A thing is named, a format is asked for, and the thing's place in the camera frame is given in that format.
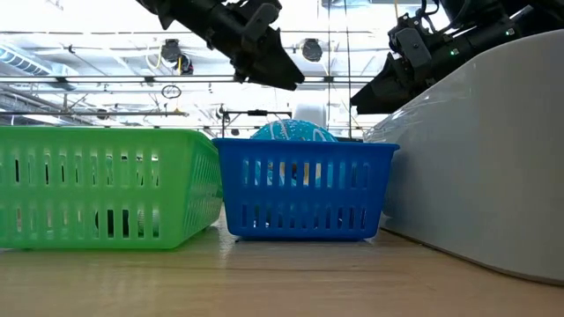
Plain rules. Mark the blue plastic slotted basket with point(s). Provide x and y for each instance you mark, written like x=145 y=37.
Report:
x=304 y=196

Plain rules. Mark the grey plastic bin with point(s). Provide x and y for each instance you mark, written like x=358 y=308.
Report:
x=484 y=176

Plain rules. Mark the white cylindrical fixture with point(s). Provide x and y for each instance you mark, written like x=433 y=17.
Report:
x=310 y=111

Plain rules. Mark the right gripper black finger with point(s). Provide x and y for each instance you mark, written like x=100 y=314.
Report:
x=388 y=90

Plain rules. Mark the blue frosted toy donut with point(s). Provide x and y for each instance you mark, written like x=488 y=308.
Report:
x=291 y=131

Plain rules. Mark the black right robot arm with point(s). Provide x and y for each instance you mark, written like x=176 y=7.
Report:
x=506 y=26

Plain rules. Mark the green plastic slotted basket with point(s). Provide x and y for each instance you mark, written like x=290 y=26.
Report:
x=88 y=191

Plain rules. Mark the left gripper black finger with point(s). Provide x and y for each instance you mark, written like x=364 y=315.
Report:
x=269 y=66

